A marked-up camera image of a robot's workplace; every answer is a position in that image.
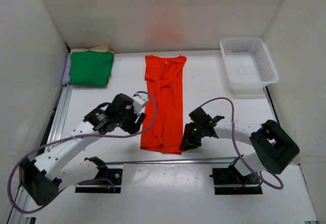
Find orange t shirt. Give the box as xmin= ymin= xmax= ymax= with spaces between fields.
xmin=140 ymin=55 xmax=187 ymax=154

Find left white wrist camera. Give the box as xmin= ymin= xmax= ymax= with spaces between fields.
xmin=132 ymin=93 xmax=149 ymax=114

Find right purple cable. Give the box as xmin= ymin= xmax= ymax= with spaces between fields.
xmin=196 ymin=97 xmax=285 ymax=190

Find purple t shirt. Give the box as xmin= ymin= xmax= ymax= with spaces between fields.
xmin=62 ymin=53 xmax=71 ymax=86

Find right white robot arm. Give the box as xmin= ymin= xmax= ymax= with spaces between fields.
xmin=179 ymin=107 xmax=300 ymax=176

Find green t shirt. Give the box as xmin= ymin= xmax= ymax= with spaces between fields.
xmin=69 ymin=51 xmax=115 ymax=87

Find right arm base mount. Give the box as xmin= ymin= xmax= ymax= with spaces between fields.
xmin=209 ymin=163 xmax=263 ymax=195

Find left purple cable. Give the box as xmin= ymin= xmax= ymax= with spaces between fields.
xmin=7 ymin=91 xmax=158 ymax=214

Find white plastic basket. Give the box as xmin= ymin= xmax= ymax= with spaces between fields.
xmin=220 ymin=37 xmax=279 ymax=94

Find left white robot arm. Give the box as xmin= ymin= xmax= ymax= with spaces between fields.
xmin=19 ymin=92 xmax=149 ymax=206

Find white front board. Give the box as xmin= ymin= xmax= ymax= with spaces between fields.
xmin=35 ymin=164 xmax=317 ymax=223

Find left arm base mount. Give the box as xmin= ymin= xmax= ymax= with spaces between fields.
xmin=75 ymin=157 xmax=123 ymax=194

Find beige t shirt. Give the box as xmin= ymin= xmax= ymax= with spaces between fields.
xmin=70 ymin=44 xmax=110 ymax=53

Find aluminium frame rail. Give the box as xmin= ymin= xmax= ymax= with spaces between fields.
xmin=7 ymin=53 xmax=291 ymax=224

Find purple cable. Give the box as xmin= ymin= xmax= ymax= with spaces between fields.
xmin=196 ymin=97 xmax=285 ymax=190
xmin=7 ymin=91 xmax=158 ymax=214

